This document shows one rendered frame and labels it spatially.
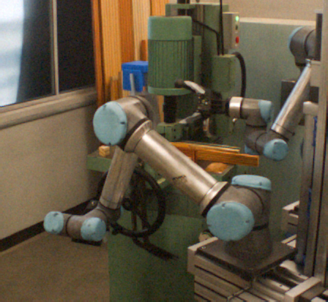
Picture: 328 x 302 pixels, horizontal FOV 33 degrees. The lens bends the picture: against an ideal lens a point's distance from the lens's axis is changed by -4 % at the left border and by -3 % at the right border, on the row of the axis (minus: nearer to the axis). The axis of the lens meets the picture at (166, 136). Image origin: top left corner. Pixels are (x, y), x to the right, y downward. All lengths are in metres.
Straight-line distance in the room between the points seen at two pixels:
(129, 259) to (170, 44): 0.92
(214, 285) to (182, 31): 0.97
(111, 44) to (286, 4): 1.51
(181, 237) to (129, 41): 2.05
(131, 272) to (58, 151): 1.51
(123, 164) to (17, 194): 1.87
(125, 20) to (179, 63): 1.82
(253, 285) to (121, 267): 0.93
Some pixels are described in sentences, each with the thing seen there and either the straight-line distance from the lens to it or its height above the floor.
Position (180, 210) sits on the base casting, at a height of 0.73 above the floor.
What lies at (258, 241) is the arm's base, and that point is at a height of 0.87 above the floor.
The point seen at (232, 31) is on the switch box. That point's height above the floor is 1.40.
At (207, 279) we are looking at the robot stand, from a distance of 1.80.
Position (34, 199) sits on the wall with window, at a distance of 3.67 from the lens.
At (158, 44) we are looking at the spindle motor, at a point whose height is 1.37.
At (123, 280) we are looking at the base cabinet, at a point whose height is 0.35.
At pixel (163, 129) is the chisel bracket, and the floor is 1.02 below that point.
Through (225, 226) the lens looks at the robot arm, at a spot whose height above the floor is 0.98.
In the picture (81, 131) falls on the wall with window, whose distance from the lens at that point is 3.89.
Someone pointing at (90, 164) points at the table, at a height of 0.87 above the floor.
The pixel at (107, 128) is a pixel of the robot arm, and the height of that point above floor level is 1.20.
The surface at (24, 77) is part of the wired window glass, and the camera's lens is 3.55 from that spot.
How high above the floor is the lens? 1.58
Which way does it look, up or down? 15 degrees down
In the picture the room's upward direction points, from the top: straight up
